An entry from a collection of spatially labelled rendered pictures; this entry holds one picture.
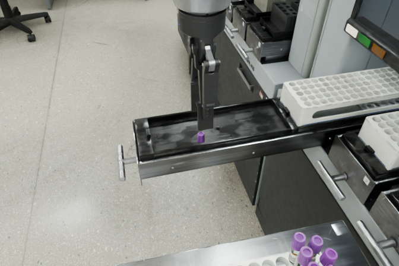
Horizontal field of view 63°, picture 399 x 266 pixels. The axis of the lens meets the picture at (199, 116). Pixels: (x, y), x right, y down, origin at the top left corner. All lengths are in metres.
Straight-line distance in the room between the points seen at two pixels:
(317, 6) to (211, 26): 0.49
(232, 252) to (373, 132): 0.37
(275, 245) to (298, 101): 0.32
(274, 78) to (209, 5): 0.58
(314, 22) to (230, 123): 0.39
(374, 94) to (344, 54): 0.12
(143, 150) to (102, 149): 1.20
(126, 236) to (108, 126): 0.72
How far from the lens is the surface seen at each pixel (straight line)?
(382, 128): 0.73
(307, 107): 0.72
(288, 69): 1.08
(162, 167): 0.68
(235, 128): 0.73
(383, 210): 0.71
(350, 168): 0.75
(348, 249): 0.58
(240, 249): 0.54
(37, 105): 2.31
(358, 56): 0.89
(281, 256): 0.47
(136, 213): 1.57
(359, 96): 0.79
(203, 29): 0.51
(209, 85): 0.54
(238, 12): 1.27
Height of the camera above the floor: 1.30
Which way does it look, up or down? 41 degrees down
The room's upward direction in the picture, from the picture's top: straight up
